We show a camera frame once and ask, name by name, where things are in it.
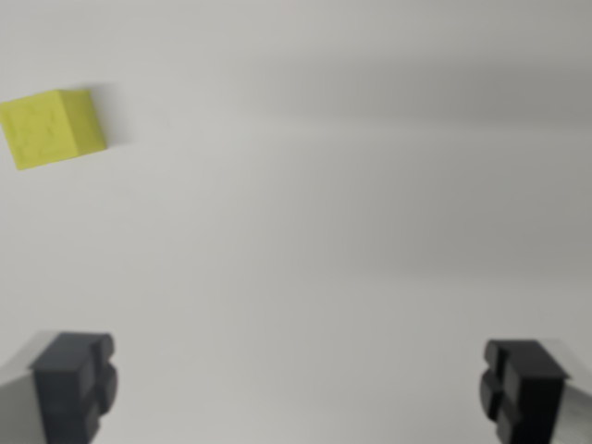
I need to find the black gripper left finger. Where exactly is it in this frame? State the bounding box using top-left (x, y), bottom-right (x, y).
top-left (0, 330), bottom-right (119, 444)

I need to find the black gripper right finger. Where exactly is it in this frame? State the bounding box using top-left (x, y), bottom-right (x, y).
top-left (479, 338), bottom-right (592, 444)

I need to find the yellow cube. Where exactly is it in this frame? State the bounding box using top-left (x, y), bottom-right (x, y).
top-left (0, 89), bottom-right (108, 171)

